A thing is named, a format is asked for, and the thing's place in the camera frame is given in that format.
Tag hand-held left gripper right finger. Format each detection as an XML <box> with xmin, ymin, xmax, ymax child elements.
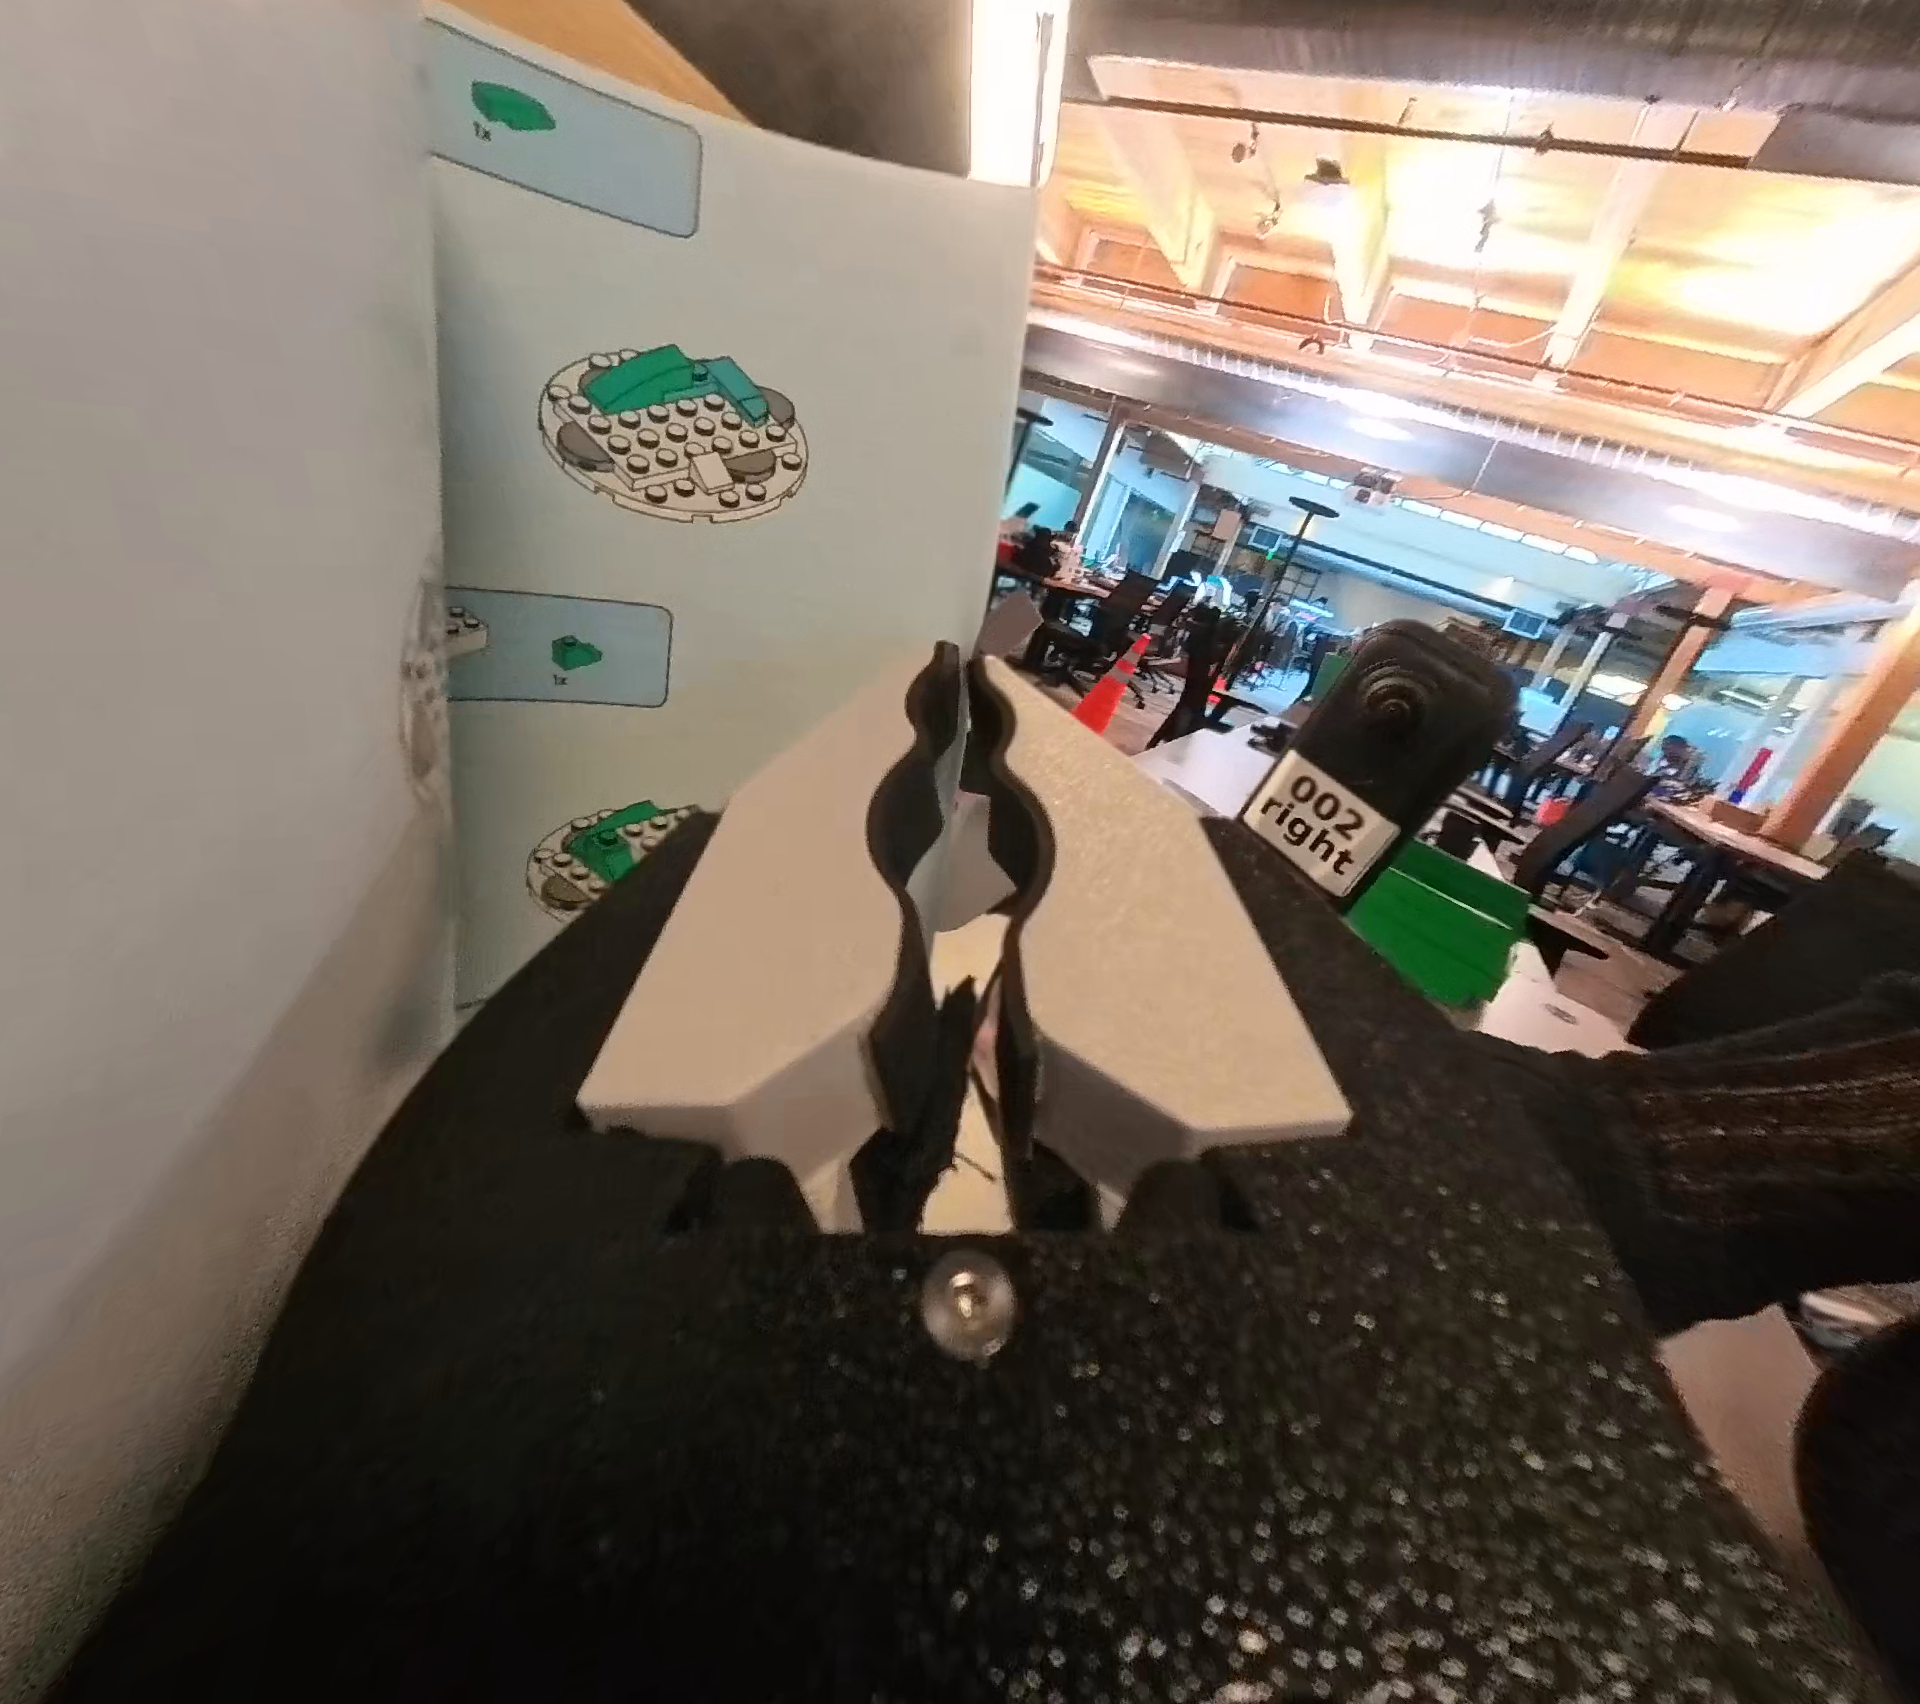
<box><xmin>966</xmin><ymin>654</ymin><xmax>1356</xmax><ymax>1235</ymax></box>

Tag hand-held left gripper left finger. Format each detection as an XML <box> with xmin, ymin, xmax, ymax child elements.
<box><xmin>573</xmin><ymin>638</ymin><xmax>970</xmax><ymax>1238</ymax></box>

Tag lego instruction booklet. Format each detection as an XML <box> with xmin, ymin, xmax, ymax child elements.
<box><xmin>0</xmin><ymin>0</ymin><xmax>1044</xmax><ymax>1698</ymax></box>

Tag person's right forearm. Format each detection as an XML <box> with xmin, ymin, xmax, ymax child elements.
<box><xmin>1500</xmin><ymin>849</ymin><xmax>1920</xmax><ymax>1338</ymax></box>

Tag green plastic tray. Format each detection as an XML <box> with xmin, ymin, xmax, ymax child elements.
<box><xmin>1346</xmin><ymin>838</ymin><xmax>1530</xmax><ymax>1009</ymax></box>

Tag orange traffic cone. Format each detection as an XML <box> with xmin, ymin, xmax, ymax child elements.
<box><xmin>1067</xmin><ymin>631</ymin><xmax>1154</xmax><ymax>734</ymax></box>

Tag black office chair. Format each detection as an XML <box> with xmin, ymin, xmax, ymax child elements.
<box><xmin>1024</xmin><ymin>571</ymin><xmax>1159</xmax><ymax>690</ymax></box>

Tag wooden office desk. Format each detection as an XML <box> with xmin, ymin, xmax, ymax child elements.
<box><xmin>1642</xmin><ymin>786</ymin><xmax>1920</xmax><ymax>934</ymax></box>

